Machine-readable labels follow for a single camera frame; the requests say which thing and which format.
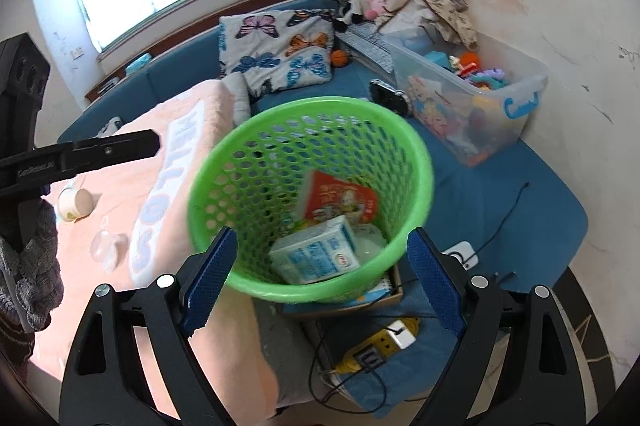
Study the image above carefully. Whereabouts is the white paper cup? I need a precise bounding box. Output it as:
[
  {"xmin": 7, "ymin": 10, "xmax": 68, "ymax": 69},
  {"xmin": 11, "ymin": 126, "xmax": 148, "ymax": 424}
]
[{"xmin": 56, "ymin": 186, "xmax": 94, "ymax": 222}]

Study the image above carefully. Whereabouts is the white blue milk carton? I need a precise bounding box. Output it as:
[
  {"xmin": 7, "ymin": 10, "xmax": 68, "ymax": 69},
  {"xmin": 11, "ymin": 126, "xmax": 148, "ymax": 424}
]
[{"xmin": 268, "ymin": 216, "xmax": 360, "ymax": 285}]

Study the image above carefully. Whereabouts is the red paper cup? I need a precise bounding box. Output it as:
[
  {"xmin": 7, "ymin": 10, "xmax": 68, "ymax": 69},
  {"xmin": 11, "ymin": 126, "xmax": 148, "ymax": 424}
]
[{"xmin": 294, "ymin": 169, "xmax": 378, "ymax": 224}]

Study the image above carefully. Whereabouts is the clear plastic lid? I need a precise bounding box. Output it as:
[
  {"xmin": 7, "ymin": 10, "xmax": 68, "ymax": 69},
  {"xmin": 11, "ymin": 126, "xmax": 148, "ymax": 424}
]
[{"xmin": 352, "ymin": 224, "xmax": 387, "ymax": 266}]

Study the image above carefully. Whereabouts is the grey gloved left hand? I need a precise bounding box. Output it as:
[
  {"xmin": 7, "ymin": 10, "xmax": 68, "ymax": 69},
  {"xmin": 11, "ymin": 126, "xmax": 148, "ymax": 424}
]
[{"xmin": 1, "ymin": 200, "xmax": 64, "ymax": 332}]

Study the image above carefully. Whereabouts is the clear plastic bag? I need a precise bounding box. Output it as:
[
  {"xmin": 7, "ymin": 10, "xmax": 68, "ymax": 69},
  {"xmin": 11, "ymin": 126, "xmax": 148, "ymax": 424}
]
[{"xmin": 90, "ymin": 230, "xmax": 129, "ymax": 272}]

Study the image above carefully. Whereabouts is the pink table blanket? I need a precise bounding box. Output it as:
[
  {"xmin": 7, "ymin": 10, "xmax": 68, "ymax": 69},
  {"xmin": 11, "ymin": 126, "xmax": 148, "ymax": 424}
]
[{"xmin": 30, "ymin": 79, "xmax": 279, "ymax": 425}]

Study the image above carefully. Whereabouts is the yellow power strip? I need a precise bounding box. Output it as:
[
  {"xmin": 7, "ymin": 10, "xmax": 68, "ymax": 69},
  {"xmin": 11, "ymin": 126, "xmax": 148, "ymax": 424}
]
[{"xmin": 334, "ymin": 316, "xmax": 420, "ymax": 375}]

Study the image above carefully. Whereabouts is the white power adapter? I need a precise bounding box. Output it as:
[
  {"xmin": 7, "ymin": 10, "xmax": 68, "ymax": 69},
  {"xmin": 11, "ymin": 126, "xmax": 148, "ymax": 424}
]
[{"xmin": 442, "ymin": 241, "xmax": 478, "ymax": 270}]

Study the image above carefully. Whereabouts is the teal tissue pack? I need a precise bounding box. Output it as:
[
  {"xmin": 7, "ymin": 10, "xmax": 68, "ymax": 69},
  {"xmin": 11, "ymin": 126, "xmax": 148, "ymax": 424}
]
[{"xmin": 125, "ymin": 52, "xmax": 152, "ymax": 76}]

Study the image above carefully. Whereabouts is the blue sofa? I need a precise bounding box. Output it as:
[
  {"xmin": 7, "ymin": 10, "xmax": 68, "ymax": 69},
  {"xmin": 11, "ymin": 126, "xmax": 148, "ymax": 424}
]
[{"xmin": 56, "ymin": 0, "xmax": 589, "ymax": 407}]

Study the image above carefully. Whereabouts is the butterfly print pillow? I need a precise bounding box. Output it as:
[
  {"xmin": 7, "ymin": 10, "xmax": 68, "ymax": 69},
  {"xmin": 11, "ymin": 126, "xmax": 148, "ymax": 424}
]
[{"xmin": 218, "ymin": 9, "xmax": 334, "ymax": 98}]

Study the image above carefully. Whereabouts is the green plastic waste basket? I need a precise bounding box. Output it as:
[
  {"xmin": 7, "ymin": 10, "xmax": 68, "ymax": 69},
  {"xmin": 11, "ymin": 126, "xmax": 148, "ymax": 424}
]
[{"xmin": 188, "ymin": 97, "xmax": 435, "ymax": 304}]

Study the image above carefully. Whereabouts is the clear plastic toy bin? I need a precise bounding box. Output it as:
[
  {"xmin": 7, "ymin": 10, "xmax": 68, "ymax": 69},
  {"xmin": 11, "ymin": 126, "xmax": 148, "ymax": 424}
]
[{"xmin": 383, "ymin": 28, "xmax": 548, "ymax": 166}]

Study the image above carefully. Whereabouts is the small orange ball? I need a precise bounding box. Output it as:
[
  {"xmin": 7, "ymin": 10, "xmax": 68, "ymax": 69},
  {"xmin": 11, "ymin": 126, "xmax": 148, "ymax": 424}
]
[{"xmin": 330, "ymin": 49, "xmax": 350, "ymax": 68}]

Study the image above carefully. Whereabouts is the black handheld console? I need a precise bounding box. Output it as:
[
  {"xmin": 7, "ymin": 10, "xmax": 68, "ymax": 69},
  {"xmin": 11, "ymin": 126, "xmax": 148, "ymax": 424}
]
[{"xmin": 369, "ymin": 78, "xmax": 411, "ymax": 117}]

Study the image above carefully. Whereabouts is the pink pig plush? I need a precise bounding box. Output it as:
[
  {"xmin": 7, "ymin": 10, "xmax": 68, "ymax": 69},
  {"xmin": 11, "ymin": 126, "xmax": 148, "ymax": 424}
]
[{"xmin": 363, "ymin": 0, "xmax": 387, "ymax": 22}]

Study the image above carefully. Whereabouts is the beige patterned cloth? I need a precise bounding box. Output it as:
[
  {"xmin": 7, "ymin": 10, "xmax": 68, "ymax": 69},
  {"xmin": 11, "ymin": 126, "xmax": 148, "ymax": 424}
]
[{"xmin": 374, "ymin": 0, "xmax": 478, "ymax": 51}]

